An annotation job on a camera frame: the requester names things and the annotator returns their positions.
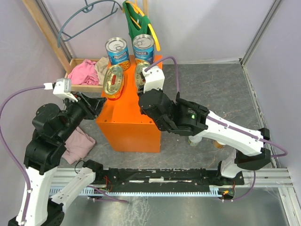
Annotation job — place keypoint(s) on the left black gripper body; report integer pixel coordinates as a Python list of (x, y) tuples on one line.
[(86, 106)]

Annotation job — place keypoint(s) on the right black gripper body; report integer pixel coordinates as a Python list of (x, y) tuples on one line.
[(140, 90)]

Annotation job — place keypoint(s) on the teal plastic hanger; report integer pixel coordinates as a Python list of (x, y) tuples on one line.
[(86, 17)]

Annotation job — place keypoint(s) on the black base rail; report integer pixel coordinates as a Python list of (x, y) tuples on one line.
[(160, 180)]

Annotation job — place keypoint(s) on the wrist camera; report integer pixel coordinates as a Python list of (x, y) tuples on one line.
[(61, 89), (154, 79)]

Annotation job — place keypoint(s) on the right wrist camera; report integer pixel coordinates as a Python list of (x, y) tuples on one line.
[(154, 79)]

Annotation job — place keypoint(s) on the wooden upright behind shirt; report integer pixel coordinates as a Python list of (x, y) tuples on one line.
[(146, 7)]

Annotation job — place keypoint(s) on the can with white lid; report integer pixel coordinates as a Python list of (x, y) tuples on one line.
[(194, 141)]

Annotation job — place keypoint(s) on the pink cloth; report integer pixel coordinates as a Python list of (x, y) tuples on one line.
[(84, 74)]

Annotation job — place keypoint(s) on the green tank top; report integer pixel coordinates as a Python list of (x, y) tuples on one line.
[(143, 21)]

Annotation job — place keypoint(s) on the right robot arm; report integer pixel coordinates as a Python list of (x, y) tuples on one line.
[(189, 119)]

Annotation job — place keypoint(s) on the yellow plastic hanger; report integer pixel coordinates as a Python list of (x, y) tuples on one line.
[(140, 12)]

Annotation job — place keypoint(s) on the blue soup can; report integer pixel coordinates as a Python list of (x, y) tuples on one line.
[(118, 52)]

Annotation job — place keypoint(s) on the mauve cloth on floor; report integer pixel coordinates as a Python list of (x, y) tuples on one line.
[(78, 145)]

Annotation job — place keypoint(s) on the oval red sardine tin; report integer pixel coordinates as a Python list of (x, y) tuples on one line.
[(113, 82)]

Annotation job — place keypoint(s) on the aluminium corner profile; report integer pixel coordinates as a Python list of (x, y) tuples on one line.
[(261, 30)]

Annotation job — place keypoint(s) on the beige cloth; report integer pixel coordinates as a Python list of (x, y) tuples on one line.
[(101, 68)]

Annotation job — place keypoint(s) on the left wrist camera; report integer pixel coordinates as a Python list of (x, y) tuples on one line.
[(61, 89)]

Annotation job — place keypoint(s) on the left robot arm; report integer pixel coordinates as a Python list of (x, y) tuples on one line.
[(53, 127)]

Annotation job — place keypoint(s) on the orange box counter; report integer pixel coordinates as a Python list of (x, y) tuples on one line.
[(122, 124)]

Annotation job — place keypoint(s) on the wooden post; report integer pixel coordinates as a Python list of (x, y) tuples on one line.
[(41, 21)]

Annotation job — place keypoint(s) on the small can white lid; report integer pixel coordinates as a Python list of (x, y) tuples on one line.
[(218, 144)]

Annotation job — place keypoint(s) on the wooden tray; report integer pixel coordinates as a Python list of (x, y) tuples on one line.
[(83, 88)]

